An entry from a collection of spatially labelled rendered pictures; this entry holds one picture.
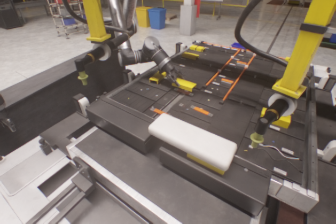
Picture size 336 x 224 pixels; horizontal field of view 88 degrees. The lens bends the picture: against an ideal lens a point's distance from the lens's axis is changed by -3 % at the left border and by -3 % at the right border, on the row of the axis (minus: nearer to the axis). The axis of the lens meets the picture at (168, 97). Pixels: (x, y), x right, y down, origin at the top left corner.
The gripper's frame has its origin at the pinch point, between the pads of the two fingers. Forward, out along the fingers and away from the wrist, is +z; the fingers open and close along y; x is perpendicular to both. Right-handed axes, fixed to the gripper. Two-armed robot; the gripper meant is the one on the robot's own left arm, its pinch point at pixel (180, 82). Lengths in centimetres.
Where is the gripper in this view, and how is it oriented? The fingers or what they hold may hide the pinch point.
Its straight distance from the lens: 130.3
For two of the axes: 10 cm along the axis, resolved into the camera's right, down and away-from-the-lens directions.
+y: 5.5, -4.7, 6.9
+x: -5.4, 4.3, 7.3
